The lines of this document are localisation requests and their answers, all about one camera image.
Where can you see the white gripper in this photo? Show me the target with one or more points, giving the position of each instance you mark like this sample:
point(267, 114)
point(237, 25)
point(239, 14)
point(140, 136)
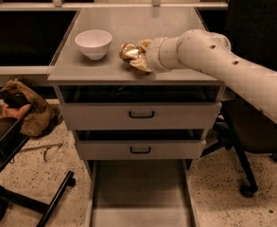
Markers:
point(153, 55)

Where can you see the crushed orange can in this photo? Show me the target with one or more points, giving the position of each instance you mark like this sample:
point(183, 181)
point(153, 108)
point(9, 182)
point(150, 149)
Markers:
point(129, 52)

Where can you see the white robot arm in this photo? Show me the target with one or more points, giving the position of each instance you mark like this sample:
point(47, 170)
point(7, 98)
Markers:
point(210, 54)

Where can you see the dark bowl in top drawer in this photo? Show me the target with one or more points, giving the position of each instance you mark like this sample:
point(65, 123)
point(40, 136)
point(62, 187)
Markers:
point(125, 92)

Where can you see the grey drawer cabinet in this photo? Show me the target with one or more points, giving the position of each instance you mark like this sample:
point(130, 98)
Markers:
point(99, 77)

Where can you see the grey top drawer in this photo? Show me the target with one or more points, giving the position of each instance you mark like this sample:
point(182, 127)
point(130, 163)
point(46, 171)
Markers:
point(107, 115)

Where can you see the grey drawer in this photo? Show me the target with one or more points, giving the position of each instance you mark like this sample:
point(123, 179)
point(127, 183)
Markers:
point(139, 144)
point(140, 193)
point(107, 115)

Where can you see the grey middle drawer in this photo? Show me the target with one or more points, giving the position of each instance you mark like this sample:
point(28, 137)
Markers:
point(139, 144)

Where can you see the grey bottom drawer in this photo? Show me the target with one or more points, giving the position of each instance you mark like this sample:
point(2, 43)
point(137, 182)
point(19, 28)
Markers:
point(140, 193)

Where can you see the white ceramic bowl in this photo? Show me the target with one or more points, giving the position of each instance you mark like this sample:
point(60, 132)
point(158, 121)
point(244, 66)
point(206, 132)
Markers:
point(94, 44)

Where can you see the black office chair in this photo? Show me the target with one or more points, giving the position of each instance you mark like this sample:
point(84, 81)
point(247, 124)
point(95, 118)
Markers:
point(251, 26)

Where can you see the metal tool on floor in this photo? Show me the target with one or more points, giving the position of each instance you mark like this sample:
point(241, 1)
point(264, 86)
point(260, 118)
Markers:
point(44, 147)

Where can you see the brown bag on floor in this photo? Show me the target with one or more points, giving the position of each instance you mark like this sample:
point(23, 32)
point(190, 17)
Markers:
point(21, 102)

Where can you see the black stand with tray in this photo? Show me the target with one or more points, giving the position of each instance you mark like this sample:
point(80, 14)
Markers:
point(12, 142)

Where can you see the black top drawer handle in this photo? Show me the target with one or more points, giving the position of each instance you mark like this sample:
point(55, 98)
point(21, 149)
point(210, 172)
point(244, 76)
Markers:
point(135, 115)

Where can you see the black drawer handle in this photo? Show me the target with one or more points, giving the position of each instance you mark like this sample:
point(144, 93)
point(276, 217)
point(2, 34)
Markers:
point(135, 115)
point(134, 150)

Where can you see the black middle drawer handle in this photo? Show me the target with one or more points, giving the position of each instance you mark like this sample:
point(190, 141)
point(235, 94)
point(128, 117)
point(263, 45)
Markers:
point(134, 150)

